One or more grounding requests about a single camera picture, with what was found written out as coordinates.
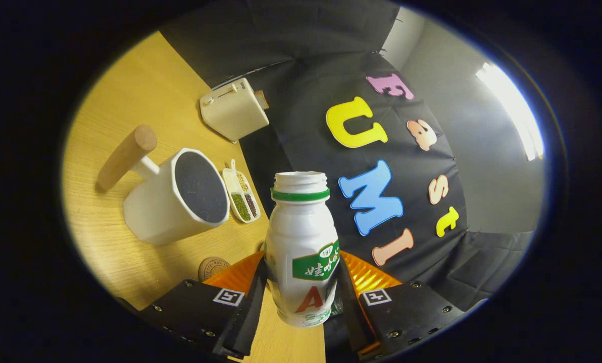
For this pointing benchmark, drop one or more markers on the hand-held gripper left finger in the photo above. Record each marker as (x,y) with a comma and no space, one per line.
(250,312)

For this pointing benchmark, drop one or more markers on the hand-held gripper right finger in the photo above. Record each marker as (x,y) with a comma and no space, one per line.
(354,317)

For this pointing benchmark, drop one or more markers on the round brown cork coaster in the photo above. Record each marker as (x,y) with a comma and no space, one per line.
(213,267)

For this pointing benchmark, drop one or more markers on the white juice bottle green label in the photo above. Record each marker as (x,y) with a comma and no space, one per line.
(301,232)

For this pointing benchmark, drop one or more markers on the white divided dish with beans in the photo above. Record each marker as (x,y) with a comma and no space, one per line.
(241,199)

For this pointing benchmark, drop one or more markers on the cream toaster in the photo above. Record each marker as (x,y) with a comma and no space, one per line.
(233,113)

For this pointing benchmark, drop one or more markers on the toast slice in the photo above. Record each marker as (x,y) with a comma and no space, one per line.
(262,99)

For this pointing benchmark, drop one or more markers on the wooden table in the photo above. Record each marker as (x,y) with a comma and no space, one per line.
(139,85)

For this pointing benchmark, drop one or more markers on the black backdrop cloth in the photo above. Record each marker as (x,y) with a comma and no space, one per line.
(306,65)

